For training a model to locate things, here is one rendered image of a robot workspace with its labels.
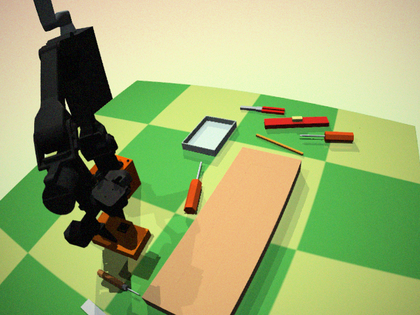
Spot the orange-handled awl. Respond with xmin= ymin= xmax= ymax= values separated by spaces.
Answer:
xmin=300 ymin=132 xmax=354 ymax=142
xmin=184 ymin=161 xmax=202 ymax=214

